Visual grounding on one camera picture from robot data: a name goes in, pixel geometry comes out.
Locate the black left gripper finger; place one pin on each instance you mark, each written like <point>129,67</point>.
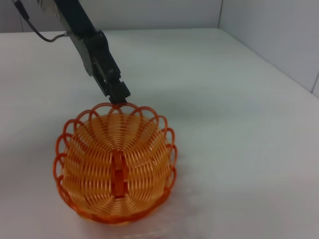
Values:
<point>118,92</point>

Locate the orange woven plastic basket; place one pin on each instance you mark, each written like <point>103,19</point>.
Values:
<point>112,169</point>

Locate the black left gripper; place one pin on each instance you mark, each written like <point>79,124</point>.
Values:
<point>77,22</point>

